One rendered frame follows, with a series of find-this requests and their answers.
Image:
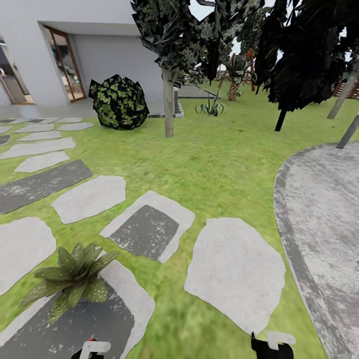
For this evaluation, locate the pot plant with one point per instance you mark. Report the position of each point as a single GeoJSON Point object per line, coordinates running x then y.
{"type": "Point", "coordinates": [77, 277]}

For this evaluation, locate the door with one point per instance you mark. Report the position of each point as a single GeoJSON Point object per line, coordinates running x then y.
{"type": "Point", "coordinates": [60, 47]}

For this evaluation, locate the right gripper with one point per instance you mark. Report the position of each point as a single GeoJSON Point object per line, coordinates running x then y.
{"type": "Point", "coordinates": [264, 352]}

